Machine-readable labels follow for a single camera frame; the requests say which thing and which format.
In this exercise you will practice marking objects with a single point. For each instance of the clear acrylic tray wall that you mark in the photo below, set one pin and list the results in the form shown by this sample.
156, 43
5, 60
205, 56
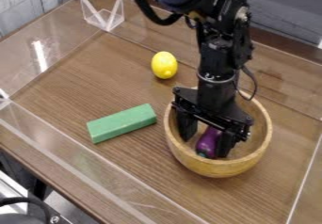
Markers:
70, 73

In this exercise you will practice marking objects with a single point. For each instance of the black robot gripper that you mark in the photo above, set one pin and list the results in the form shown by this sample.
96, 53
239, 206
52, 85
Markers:
211, 104

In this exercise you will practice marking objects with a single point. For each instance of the brown wooden bowl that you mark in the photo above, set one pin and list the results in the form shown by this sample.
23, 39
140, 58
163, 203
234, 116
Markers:
245, 155

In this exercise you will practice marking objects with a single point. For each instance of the green rectangular block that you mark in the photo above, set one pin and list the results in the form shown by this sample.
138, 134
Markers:
122, 122

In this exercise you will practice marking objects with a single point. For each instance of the black metal bracket with bolt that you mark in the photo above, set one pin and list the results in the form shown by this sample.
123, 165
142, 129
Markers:
42, 213

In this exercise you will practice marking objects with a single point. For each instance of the yellow toy lemon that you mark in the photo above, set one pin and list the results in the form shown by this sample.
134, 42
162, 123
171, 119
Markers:
164, 65

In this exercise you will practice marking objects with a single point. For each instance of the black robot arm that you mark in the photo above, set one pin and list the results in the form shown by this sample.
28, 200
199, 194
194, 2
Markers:
221, 22

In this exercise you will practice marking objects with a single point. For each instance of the purple toy eggplant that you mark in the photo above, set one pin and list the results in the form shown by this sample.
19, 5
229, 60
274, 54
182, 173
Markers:
207, 143

